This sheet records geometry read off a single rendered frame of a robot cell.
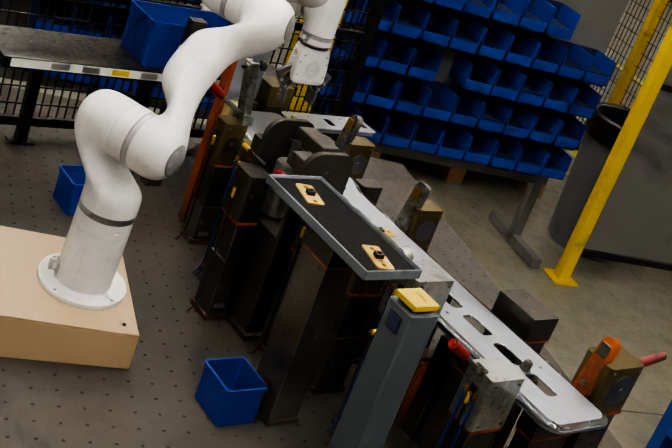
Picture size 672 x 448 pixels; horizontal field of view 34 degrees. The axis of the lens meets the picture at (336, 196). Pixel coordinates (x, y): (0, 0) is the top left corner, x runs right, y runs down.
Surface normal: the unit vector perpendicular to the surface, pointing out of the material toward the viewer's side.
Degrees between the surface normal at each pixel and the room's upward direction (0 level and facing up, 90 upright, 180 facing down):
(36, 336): 90
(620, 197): 90
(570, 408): 0
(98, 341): 90
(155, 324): 0
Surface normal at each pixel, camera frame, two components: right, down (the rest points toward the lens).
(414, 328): 0.53, 0.49
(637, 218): 0.29, 0.47
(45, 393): 0.33, -0.87
